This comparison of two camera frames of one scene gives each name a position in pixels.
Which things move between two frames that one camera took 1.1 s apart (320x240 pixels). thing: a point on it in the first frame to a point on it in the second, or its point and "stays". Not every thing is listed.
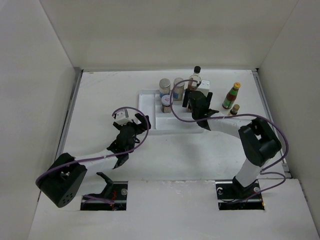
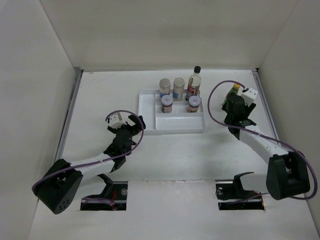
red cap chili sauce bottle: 231,96 stays
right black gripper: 186,98 to 248,110
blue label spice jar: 164,85 stays
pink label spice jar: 179,90 stays
